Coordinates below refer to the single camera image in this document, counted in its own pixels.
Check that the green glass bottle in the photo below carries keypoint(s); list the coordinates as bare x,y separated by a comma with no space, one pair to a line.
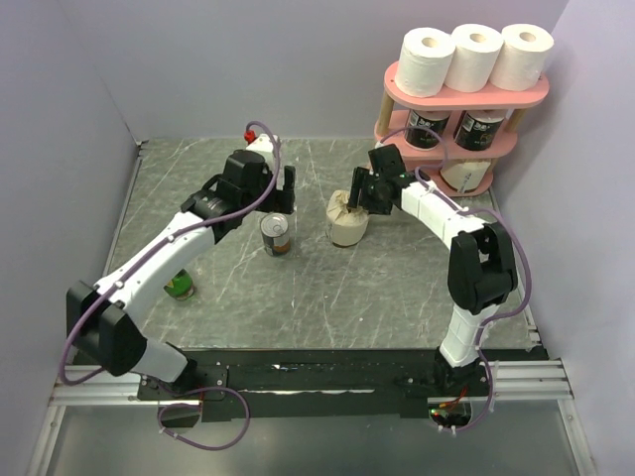
180,286

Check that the metal food tin can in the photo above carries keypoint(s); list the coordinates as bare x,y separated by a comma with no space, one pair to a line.
274,229

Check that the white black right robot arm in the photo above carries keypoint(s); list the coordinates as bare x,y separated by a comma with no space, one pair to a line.
481,266

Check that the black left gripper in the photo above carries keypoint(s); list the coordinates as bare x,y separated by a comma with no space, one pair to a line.
281,201

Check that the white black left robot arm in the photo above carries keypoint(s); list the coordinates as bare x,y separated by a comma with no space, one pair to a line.
101,319

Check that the black paper roll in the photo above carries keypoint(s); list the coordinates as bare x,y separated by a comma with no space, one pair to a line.
476,129
423,126

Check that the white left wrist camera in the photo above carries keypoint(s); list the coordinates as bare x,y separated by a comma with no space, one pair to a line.
262,145

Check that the white paper towel roll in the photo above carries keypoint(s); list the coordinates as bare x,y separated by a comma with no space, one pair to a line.
522,57
425,57
477,48

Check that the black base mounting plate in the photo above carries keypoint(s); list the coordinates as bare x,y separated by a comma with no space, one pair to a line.
224,404

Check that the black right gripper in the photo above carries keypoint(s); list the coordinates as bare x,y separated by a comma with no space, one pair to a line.
360,180

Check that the pink three-tier wooden shelf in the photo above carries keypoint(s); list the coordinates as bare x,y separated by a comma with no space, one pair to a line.
396,106

